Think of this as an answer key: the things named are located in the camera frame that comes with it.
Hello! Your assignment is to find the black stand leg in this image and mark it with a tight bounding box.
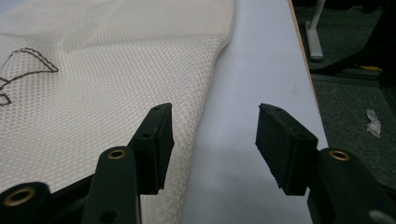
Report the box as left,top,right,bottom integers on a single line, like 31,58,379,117
309,0,396,89

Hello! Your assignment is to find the yellow strip on floor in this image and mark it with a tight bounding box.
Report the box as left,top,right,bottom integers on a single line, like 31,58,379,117
360,64,384,72

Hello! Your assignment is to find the small crumpled white paper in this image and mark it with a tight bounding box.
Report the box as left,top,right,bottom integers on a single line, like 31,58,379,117
366,108,382,139

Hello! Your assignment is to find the white metal desk frame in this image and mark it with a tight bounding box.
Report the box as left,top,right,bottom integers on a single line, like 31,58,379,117
304,0,327,62

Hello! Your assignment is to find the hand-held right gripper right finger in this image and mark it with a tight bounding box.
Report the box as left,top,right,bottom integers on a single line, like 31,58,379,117
255,103,319,197

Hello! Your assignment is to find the cream mesh laundry bag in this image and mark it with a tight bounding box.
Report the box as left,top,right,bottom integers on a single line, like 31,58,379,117
0,0,236,224

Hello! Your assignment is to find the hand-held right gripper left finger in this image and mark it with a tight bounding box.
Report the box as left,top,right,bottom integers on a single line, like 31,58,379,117
127,102,176,196

